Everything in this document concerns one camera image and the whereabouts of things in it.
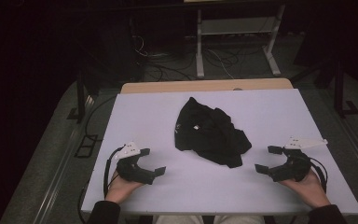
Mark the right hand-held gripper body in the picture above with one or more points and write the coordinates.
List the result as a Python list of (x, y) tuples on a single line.
[(295, 168)]

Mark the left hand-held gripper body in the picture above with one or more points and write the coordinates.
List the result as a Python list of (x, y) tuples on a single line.
[(133, 171)]

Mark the black cloth garment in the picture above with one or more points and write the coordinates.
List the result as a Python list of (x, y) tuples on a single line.
[(211, 133)]

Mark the person's left hand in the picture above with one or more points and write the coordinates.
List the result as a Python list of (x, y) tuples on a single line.
[(119, 189)]

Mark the person's right hand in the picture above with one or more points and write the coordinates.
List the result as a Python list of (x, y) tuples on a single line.
[(312, 191)]

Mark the white table board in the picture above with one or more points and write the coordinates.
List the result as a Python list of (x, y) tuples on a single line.
[(155, 124)]

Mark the person's legs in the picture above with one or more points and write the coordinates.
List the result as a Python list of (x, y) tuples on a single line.
[(180, 220)]

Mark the black metal stand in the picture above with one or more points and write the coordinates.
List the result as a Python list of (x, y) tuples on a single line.
[(80, 96), (339, 90)]

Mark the black floor frame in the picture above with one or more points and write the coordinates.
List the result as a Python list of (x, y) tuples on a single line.
[(86, 146)]

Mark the white metal stand frame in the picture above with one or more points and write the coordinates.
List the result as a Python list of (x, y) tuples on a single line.
[(200, 56)]

